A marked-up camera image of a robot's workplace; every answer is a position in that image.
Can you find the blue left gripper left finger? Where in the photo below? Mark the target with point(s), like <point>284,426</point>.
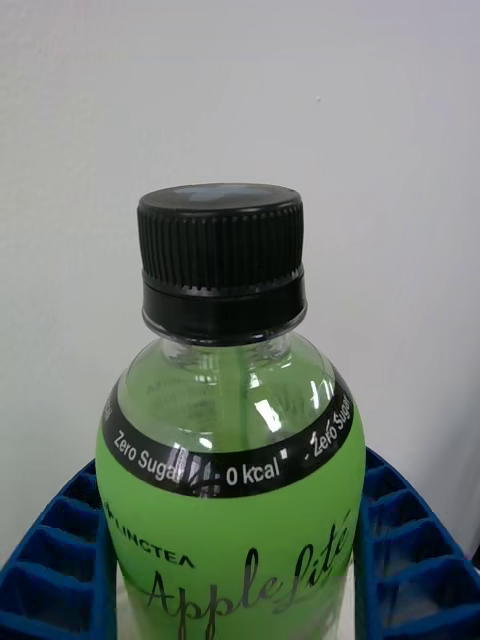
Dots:
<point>55,565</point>

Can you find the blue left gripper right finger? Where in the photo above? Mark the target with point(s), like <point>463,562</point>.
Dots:
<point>415,555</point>

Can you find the green label plastic bottle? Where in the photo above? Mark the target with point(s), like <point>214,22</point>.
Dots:
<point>230,450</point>

